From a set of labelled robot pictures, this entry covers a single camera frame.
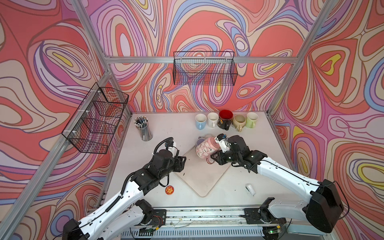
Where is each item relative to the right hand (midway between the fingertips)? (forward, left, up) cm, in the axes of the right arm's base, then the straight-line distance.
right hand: (213, 158), depth 80 cm
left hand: (-1, +15, +5) cm, 16 cm away
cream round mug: (+32, -22, -6) cm, 39 cm away
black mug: (+31, -12, -3) cm, 34 cm away
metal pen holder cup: (+23, +42, +5) cm, 48 cm away
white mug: (+35, -4, -6) cm, 36 cm away
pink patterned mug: (+2, +4, +8) cm, 9 cm away
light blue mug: (+31, +5, -4) cm, 32 cm away
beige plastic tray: (-5, +7, -13) cm, 16 cm away
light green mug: (+34, -32, -6) cm, 47 cm away
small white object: (-13, -20, -12) cm, 26 cm away
